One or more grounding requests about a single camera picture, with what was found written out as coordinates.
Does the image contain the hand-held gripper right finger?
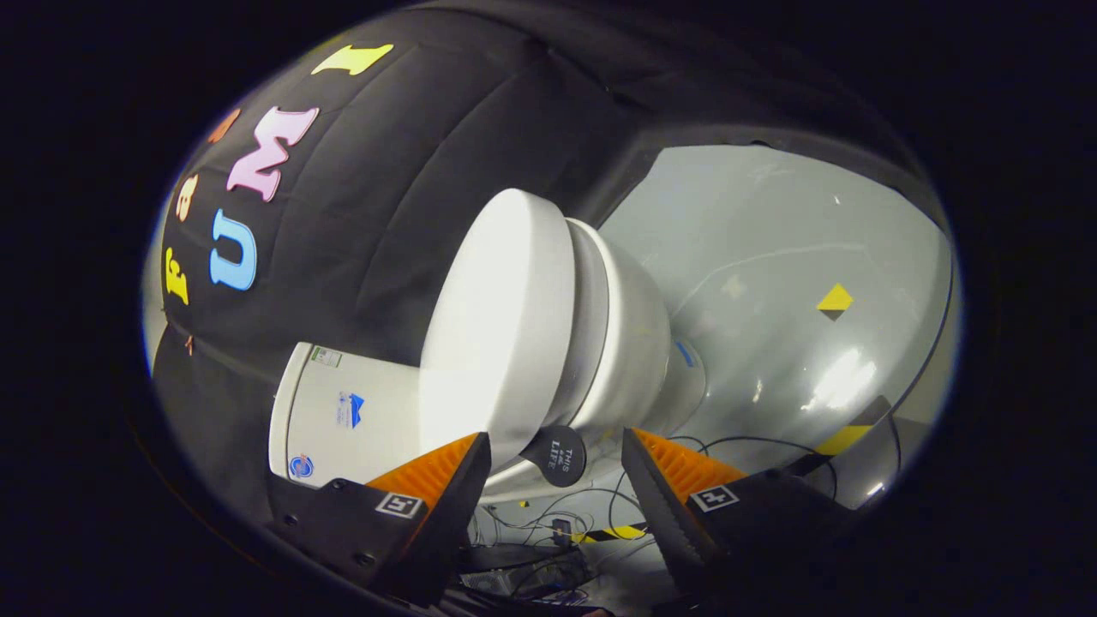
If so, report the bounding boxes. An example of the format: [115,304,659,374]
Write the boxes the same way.
[620,428,858,602]

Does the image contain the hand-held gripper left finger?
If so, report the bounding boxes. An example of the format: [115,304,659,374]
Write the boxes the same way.
[270,432,493,608]

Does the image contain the black round lid lift tab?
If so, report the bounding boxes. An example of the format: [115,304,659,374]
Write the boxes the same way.
[520,426,588,488]

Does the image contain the white toilet lid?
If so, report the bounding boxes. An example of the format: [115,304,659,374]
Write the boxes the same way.
[418,189,577,474]

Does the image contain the white toilet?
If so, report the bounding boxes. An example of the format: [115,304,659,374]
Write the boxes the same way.
[268,219,708,502]

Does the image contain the white toilet seat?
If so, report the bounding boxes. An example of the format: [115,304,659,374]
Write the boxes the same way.
[548,219,611,429]

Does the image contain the yellow black floor tape strip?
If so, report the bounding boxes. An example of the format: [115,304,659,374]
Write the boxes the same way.
[572,522,649,543]

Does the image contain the wide yellow black floor tape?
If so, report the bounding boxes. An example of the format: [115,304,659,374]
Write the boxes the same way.
[812,396,894,456]

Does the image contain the yellow black square floor marker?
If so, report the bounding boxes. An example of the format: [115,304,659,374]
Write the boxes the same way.
[816,283,855,322]

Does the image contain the black backdrop cloth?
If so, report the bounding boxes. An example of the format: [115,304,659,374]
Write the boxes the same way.
[150,4,944,532]

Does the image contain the tangle of black cables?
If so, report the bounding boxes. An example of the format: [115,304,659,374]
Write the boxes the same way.
[467,435,838,601]

